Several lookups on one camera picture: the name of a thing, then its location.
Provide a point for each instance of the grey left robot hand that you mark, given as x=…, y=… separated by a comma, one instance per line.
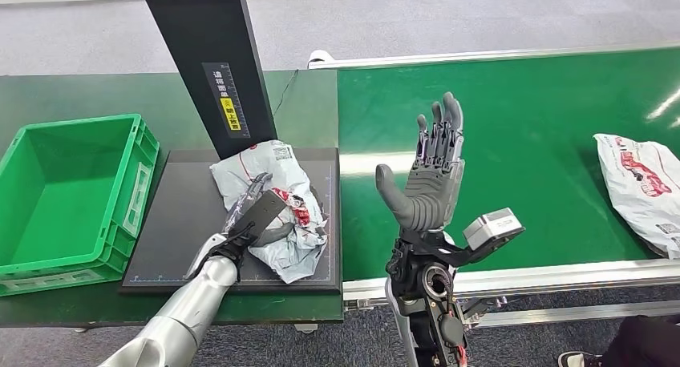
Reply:
x=242, y=205

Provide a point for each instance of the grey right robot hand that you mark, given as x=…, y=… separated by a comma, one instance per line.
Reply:
x=427, y=194

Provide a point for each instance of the white poly mailer package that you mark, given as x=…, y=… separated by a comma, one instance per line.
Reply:
x=287, y=163

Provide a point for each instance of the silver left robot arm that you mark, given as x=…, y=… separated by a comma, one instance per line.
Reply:
x=186, y=311

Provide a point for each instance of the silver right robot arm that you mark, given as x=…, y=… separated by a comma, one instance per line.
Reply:
x=430, y=301

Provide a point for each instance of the green conveyor belt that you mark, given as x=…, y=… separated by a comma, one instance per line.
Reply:
x=531, y=115

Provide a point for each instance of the aluminium conveyor support beam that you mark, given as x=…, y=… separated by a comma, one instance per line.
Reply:
x=584, y=312

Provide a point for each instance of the black yellow column label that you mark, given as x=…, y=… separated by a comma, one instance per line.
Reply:
x=227, y=102

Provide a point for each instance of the black scanner column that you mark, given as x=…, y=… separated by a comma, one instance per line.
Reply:
x=207, y=35

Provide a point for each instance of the green plastic crate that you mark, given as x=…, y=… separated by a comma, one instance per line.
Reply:
x=58, y=205

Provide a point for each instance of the dark green table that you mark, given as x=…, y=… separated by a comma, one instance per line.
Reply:
x=79, y=94

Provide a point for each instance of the white poly mailer red print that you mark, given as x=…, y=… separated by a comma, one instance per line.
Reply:
x=637, y=189

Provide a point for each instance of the person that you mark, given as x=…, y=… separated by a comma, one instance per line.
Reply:
x=643, y=346

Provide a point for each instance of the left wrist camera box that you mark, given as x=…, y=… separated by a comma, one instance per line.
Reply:
x=260, y=213

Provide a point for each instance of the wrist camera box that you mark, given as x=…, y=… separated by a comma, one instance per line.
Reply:
x=491, y=229
x=260, y=213

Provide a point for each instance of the black scanner base plate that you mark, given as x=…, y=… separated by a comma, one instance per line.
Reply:
x=180, y=216

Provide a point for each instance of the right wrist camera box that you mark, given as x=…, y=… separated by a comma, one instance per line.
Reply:
x=491, y=229

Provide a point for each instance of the metal bracket under conveyor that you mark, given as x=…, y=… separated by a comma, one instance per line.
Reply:
x=483, y=309

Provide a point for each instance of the thin aluminium conveyor side rail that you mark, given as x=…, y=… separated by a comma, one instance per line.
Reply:
x=478, y=55

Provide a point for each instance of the thick aluminium conveyor side rail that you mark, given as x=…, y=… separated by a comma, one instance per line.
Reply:
x=584, y=277

